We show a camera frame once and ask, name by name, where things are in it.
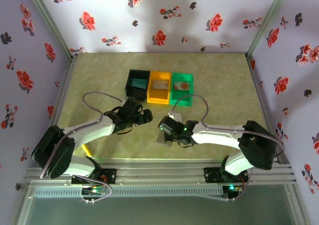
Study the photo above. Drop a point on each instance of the grey card holder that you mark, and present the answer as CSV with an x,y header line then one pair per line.
x,y
159,141

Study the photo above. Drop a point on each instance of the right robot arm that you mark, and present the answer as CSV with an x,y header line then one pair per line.
x,y
216,138

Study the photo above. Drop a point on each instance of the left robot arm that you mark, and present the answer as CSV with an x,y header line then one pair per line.
x,y
87,133

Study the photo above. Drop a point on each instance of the beige card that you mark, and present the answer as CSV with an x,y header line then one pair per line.
x,y
160,84

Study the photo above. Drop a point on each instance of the teal card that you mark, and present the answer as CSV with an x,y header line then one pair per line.
x,y
139,83

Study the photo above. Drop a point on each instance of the red circle print card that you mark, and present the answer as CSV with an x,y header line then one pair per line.
x,y
182,85

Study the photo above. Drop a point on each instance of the yellow plastic bin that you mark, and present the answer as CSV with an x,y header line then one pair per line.
x,y
159,96

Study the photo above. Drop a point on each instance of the black plastic bin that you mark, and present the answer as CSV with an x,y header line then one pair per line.
x,y
137,95

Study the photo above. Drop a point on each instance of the green plastic bin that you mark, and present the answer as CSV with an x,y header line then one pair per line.
x,y
180,98

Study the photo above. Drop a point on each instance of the yellow strip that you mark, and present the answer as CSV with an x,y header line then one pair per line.
x,y
87,150

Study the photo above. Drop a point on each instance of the right base circuit board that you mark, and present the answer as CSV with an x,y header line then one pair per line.
x,y
233,188

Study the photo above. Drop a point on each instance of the base circuit board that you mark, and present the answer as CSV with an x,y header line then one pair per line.
x,y
93,190
233,188

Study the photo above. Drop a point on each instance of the left base circuit board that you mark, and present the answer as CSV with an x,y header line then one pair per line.
x,y
93,190

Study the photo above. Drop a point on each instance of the aluminium table rail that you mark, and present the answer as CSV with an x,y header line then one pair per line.
x,y
162,172

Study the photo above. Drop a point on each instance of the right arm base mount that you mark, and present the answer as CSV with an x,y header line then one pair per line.
x,y
210,175

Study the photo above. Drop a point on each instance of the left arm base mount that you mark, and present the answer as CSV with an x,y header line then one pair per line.
x,y
111,176

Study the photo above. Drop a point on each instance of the aluminium side rail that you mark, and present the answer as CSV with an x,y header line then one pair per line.
x,y
67,78
262,98

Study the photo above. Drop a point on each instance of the aluminium frame post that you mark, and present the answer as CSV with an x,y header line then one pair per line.
x,y
51,23
266,23

